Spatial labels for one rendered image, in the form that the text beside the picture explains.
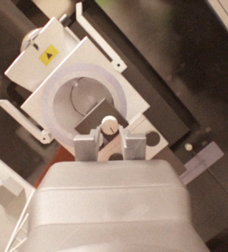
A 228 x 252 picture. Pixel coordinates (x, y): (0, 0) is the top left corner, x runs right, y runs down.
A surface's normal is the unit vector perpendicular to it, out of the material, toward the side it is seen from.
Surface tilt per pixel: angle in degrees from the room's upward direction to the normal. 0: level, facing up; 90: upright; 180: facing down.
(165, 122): 90
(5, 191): 90
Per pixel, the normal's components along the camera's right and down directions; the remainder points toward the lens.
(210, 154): 0.02, 0.27
